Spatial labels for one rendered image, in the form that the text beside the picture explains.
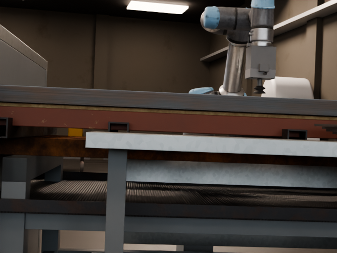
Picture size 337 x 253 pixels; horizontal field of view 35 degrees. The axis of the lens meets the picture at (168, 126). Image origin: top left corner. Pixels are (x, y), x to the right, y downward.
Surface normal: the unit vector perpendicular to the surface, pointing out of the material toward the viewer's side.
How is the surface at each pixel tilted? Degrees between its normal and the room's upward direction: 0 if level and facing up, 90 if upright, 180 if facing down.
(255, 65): 90
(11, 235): 90
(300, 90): 71
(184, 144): 90
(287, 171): 90
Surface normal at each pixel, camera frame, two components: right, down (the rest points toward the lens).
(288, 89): 0.17, -0.32
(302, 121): 0.07, 0.00
